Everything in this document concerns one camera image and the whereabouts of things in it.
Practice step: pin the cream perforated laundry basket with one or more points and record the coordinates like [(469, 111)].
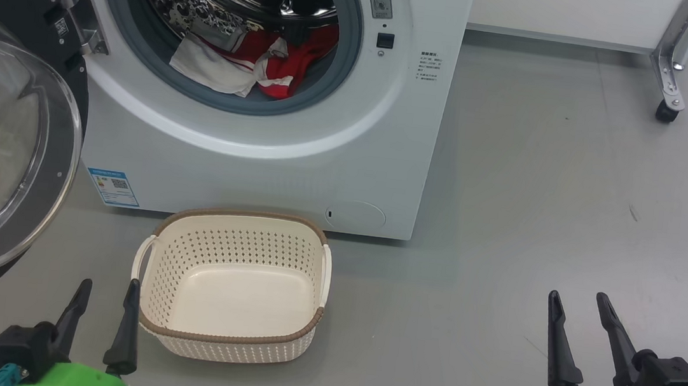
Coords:
[(237, 297)]

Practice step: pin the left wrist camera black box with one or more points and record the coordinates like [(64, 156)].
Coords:
[(21, 344)]

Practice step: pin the blue energy label sticker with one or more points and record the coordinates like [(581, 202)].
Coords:
[(114, 187)]

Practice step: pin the round drain filter cover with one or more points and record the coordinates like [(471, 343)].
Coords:
[(356, 215)]

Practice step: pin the white partition panel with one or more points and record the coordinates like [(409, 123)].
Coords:
[(567, 12)]

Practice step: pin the metal partition leg bracket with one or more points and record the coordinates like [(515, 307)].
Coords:
[(674, 61)]

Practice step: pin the black caster wheel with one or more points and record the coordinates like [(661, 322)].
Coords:
[(667, 112)]

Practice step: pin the metal washer door hinge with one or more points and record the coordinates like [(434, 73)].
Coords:
[(82, 9)]

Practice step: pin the black door lock socket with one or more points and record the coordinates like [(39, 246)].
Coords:
[(385, 41)]

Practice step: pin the left teal camera connector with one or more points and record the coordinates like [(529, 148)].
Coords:
[(2, 376)]

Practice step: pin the red garment with white trim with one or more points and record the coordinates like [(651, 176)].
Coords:
[(287, 65)]

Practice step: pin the white washing machine body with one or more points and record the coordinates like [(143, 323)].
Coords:
[(257, 171)]

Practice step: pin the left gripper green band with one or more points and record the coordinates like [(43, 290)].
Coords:
[(81, 383)]

